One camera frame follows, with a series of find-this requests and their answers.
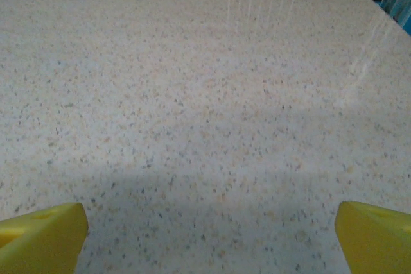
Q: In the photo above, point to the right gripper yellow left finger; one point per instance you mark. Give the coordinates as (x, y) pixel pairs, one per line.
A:
(41, 242)

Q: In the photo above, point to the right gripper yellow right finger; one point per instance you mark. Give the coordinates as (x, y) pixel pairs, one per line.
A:
(375, 242)

